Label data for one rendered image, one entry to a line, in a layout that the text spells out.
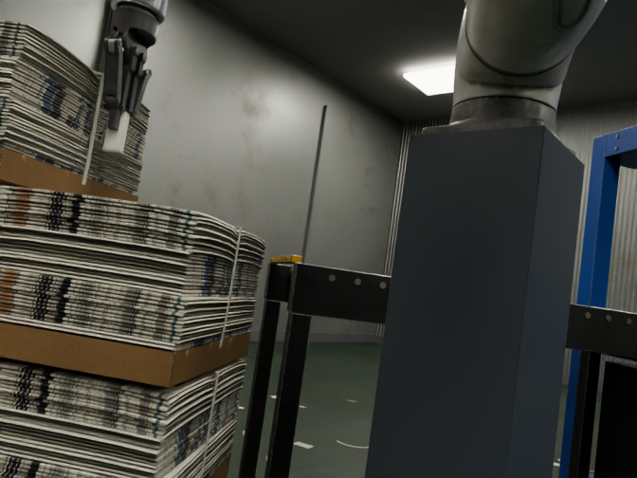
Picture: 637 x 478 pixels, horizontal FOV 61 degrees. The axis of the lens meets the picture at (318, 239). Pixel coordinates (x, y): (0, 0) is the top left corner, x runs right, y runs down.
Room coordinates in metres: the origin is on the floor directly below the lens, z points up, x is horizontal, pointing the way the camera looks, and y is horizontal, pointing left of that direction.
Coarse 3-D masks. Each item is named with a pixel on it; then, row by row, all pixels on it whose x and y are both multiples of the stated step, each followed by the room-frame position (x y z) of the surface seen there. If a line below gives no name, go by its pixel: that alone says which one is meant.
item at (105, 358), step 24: (0, 336) 0.71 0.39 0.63; (24, 336) 0.70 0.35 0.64; (48, 336) 0.70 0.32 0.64; (72, 336) 0.70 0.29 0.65; (240, 336) 0.97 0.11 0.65; (24, 360) 0.70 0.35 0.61; (48, 360) 0.70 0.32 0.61; (72, 360) 0.70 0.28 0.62; (96, 360) 0.69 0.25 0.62; (120, 360) 0.69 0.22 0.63; (144, 360) 0.68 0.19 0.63; (168, 360) 0.68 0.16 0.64; (192, 360) 0.74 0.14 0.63; (216, 360) 0.86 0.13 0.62; (168, 384) 0.68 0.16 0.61
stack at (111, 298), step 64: (0, 192) 0.72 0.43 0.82; (0, 256) 0.72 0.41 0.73; (64, 256) 0.71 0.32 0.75; (128, 256) 0.69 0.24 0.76; (192, 256) 0.70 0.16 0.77; (256, 256) 1.00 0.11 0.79; (0, 320) 0.71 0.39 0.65; (64, 320) 0.70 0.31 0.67; (128, 320) 0.69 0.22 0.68; (192, 320) 0.71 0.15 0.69; (0, 384) 0.71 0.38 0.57; (64, 384) 0.70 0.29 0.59; (128, 384) 0.71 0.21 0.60; (192, 384) 0.77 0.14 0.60; (0, 448) 0.71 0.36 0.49; (64, 448) 0.70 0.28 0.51; (128, 448) 0.69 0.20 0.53; (192, 448) 0.82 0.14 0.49
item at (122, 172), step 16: (144, 112) 1.08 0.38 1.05; (128, 128) 1.02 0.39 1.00; (144, 128) 1.09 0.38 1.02; (128, 144) 1.03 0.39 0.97; (144, 144) 1.09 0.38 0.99; (112, 160) 0.98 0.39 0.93; (128, 160) 1.03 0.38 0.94; (96, 176) 0.95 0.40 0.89; (112, 176) 0.99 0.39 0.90; (128, 176) 1.04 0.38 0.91; (128, 192) 1.06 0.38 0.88
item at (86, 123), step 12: (96, 84) 0.91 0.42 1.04; (84, 96) 0.89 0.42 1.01; (96, 96) 0.92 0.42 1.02; (84, 108) 0.89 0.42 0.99; (84, 120) 0.90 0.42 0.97; (84, 132) 0.90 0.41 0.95; (96, 132) 0.93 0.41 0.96; (84, 144) 0.90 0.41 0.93; (96, 144) 0.93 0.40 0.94; (84, 156) 0.90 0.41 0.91; (96, 156) 0.93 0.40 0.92; (96, 168) 0.94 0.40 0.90
